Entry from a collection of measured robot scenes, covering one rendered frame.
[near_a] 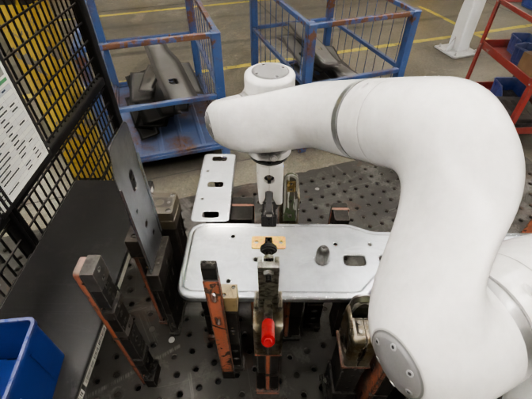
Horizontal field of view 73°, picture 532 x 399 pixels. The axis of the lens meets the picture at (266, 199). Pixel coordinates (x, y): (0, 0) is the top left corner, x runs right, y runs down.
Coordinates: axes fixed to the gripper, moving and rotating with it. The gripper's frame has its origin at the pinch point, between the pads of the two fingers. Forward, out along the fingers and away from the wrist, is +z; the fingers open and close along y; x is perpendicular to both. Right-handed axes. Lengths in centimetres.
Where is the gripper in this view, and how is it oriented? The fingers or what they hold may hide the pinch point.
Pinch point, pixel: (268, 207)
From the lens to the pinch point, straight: 80.4
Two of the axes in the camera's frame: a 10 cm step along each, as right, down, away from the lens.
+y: 0.1, -7.0, 7.2
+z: 0.0, 7.2, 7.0
